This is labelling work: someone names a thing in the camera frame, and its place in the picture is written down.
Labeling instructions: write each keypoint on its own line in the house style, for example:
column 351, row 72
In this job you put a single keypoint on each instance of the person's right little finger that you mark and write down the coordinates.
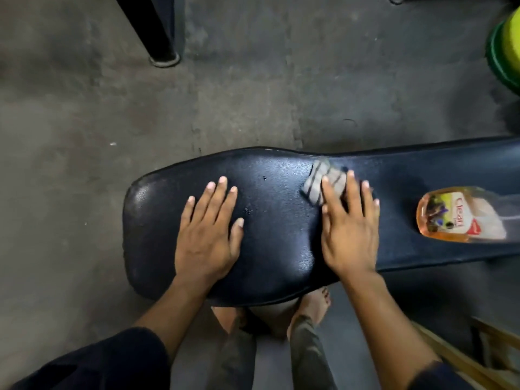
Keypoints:
column 376, row 217

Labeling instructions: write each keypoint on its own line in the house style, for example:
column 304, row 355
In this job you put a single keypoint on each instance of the person's right thumb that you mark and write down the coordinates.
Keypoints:
column 326, row 231

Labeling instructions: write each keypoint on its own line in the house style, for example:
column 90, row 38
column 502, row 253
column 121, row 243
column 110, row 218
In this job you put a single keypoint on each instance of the person's left thumb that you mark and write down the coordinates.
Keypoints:
column 237, row 239

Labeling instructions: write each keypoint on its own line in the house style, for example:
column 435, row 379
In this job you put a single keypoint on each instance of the person's left hand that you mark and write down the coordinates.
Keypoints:
column 205, row 247

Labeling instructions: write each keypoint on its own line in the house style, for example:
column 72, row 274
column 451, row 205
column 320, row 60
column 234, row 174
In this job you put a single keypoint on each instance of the person's foot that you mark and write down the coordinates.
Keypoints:
column 313, row 306
column 227, row 318

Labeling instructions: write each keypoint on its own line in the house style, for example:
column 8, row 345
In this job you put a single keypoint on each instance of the person's right foot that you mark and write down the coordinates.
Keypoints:
column 313, row 306

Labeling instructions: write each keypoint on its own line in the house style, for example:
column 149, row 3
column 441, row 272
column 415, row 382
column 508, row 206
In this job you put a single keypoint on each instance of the person's leg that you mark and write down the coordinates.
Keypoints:
column 235, row 361
column 310, row 357

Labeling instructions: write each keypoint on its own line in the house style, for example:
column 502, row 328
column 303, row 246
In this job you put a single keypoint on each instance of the grey striped cleaning cloth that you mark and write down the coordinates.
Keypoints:
column 315, row 180

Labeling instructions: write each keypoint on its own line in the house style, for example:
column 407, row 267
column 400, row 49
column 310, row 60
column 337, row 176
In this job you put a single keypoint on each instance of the person's right middle finger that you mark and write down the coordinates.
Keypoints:
column 352, row 194

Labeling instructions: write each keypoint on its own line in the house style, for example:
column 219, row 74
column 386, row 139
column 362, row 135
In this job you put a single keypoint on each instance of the person's right leg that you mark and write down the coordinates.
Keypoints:
column 310, row 357

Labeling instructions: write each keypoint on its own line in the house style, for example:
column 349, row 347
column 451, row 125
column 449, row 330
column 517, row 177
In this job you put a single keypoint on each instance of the person's dark right sleeve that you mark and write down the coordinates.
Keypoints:
column 440, row 379

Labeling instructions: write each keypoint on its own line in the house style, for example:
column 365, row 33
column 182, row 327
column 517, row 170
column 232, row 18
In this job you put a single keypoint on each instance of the person's left foot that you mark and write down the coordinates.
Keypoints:
column 227, row 318

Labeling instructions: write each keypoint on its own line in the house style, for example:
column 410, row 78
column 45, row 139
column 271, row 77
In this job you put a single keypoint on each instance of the person's dark sleeve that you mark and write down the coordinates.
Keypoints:
column 440, row 379
column 109, row 361

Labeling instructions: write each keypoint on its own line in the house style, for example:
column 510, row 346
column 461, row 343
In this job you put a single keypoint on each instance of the person's right forearm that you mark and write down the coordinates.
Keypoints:
column 386, row 328

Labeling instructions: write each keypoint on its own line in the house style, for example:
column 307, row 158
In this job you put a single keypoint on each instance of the person's left middle finger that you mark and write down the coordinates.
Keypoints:
column 216, row 203

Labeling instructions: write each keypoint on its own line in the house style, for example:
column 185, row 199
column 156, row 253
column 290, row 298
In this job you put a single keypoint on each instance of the black motorcycle seat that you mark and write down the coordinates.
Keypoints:
column 276, row 239

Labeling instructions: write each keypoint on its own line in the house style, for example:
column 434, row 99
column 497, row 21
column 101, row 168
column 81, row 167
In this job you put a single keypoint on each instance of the wooden frame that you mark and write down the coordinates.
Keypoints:
column 459, row 357

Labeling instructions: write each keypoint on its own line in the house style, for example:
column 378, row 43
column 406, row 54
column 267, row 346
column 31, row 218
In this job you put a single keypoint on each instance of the person's dark left sleeve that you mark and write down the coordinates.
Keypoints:
column 109, row 361

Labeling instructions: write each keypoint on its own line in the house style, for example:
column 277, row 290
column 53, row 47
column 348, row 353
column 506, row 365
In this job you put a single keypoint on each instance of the clear bottle of orange liquid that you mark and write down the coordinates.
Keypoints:
column 463, row 215

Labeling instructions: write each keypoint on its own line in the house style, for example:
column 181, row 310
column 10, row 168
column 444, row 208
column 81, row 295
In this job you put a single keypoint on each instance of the black chair leg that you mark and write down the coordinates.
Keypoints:
column 156, row 28

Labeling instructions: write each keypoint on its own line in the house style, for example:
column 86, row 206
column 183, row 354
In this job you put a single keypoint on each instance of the person's left little finger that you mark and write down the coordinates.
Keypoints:
column 187, row 215

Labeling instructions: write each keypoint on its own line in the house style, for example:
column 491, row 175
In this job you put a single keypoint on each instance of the person's left forearm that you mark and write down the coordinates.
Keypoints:
column 174, row 312

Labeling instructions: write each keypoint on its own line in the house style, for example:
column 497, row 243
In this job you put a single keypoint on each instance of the person's right hand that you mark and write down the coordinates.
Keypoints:
column 351, row 243

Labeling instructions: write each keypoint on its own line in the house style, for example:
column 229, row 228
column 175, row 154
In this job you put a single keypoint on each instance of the person's left leg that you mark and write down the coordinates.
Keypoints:
column 235, row 361

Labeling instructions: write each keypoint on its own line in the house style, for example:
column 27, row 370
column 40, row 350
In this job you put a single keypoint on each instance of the green and yellow plastic container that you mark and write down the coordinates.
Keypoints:
column 505, row 52

